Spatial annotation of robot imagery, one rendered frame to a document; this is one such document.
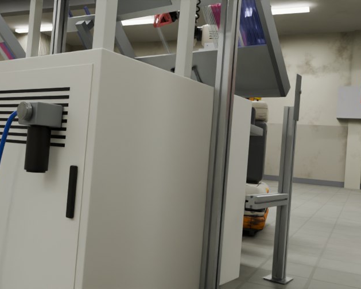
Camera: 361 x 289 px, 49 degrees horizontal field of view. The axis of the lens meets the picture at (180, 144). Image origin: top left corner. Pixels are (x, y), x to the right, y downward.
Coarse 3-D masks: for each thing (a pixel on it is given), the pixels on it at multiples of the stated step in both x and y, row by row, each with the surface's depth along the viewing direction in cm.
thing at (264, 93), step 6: (234, 90) 165; (240, 90) 163; (246, 90) 161; (252, 90) 160; (258, 90) 158; (264, 90) 156; (270, 90) 155; (276, 90) 153; (240, 96) 160; (246, 96) 159; (252, 96) 157; (258, 96) 156; (264, 96) 154; (270, 96) 153; (276, 96) 152
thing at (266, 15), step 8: (256, 0) 129; (264, 0) 130; (264, 8) 131; (264, 16) 131; (272, 16) 136; (264, 24) 133; (272, 24) 136; (264, 32) 135; (272, 32) 137; (272, 40) 137; (272, 48) 138; (280, 48) 143; (272, 56) 140; (280, 56) 143; (272, 64) 143; (280, 64) 144; (280, 72) 144; (280, 80) 146; (288, 80) 151; (280, 88) 148; (288, 88) 151
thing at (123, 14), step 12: (120, 0) 156; (132, 0) 153; (144, 0) 150; (156, 0) 148; (168, 0) 145; (180, 0) 147; (204, 0) 142; (216, 0) 140; (120, 12) 160; (132, 12) 157; (144, 12) 159; (156, 12) 156; (168, 12) 154
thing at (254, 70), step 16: (240, 48) 149; (256, 48) 146; (160, 64) 175; (192, 64) 166; (208, 64) 162; (240, 64) 154; (256, 64) 151; (208, 80) 168; (240, 80) 160; (256, 80) 156; (272, 80) 152
